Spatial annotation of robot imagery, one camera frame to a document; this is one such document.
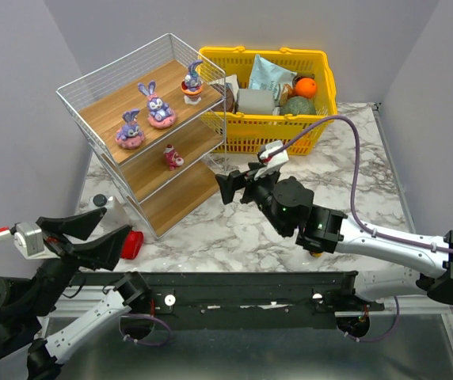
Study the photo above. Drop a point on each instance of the light blue snack bag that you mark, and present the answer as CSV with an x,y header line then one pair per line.
x,y
266,75

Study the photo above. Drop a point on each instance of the yellow plastic basket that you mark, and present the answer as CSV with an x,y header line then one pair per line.
x,y
246,133

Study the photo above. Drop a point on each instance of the red bear toy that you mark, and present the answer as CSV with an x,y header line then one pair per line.
x,y
172,157

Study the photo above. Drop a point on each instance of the yellow duck toy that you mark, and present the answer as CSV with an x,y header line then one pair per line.
x,y
315,254

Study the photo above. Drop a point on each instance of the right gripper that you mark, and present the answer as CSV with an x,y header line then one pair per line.
x,y
248,188

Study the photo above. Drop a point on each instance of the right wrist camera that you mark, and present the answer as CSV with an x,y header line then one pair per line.
x,y
272,156

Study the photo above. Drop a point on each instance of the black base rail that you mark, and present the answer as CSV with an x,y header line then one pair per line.
x,y
273,300

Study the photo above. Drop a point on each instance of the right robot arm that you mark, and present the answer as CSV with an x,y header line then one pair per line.
x,y
422,264

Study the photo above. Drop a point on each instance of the red bell pepper toy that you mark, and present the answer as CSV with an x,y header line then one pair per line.
x,y
132,245

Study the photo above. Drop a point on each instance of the purple bunny sundae toy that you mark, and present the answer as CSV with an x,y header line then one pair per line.
x,y
192,84

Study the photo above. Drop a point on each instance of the purple pink donut toy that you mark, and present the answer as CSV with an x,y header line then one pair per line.
x,y
130,136

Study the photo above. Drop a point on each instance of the grey box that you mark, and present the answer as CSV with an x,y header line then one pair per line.
x,y
255,102

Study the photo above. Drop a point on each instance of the white wire wooden shelf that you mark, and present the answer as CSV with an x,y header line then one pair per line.
x,y
97,101

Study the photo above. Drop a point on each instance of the white bottle black cap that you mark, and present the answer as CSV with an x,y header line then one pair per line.
x,y
115,215

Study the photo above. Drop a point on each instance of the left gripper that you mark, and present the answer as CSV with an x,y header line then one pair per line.
x,y
63,246

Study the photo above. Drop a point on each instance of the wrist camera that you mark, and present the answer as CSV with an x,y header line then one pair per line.
x,y
28,239
272,156

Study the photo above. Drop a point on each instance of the purple bunny donut toy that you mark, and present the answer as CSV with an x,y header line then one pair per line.
x,y
160,114

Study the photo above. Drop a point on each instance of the brown round container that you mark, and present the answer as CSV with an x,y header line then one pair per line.
x,y
230,101

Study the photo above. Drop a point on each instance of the green melon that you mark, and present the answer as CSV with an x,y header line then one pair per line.
x,y
298,106

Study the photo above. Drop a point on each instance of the orange fruit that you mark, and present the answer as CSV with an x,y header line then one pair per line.
x,y
306,87

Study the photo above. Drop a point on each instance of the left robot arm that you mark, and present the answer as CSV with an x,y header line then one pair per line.
x,y
23,302

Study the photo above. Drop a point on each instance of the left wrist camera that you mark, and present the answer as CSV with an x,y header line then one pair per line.
x,y
28,239

